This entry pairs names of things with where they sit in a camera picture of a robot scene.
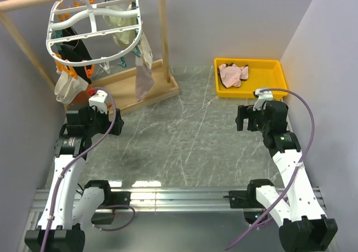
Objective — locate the black underwear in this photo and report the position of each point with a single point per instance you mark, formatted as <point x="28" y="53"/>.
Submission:
<point x="76" y="51"/>

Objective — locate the white beige underwear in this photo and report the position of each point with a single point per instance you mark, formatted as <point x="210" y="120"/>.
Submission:
<point x="145" y="56"/>

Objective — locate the white clip hanger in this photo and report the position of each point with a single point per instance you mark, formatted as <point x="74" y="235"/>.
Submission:
<point x="61" y="19"/>

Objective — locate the yellow plastic tray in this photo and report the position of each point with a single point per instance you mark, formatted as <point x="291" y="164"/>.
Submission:
<point x="262" y="73"/>

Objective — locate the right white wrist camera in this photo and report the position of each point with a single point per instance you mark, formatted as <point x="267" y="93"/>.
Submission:
<point x="262" y="97"/>

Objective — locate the orange clothes peg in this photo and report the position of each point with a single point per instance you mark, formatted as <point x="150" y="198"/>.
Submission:
<point x="89" y="70"/>

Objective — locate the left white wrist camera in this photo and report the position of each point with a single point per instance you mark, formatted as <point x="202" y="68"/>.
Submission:
<point x="99" y="101"/>

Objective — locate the white cream underwear left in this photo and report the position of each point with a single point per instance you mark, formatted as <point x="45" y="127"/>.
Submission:
<point x="67" y="87"/>

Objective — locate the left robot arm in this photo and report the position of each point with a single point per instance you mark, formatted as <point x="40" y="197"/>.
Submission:
<point x="65" y="179"/>

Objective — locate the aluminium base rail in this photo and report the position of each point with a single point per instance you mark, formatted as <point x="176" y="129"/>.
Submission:
<point x="179" y="200"/>

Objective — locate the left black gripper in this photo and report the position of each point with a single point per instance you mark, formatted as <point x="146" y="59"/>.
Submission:
<point x="93" y="110"/>

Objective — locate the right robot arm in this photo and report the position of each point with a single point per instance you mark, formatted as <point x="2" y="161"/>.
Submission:
<point x="291" y="179"/>

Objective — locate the wooden drying rack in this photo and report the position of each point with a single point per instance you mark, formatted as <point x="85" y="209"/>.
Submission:
<point x="120" y="81"/>

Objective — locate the pink underwear navy trim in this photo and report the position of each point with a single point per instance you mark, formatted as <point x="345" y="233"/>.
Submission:
<point x="232" y="75"/>

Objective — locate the teal clothes peg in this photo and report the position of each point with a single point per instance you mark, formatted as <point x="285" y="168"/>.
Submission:
<point x="122" y="63"/>

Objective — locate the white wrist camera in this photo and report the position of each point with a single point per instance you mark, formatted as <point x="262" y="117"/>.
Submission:
<point x="99" y="101"/>
<point x="262" y="97"/>

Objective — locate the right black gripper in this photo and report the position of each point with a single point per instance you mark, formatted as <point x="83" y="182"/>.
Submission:
<point x="245" y="112"/>

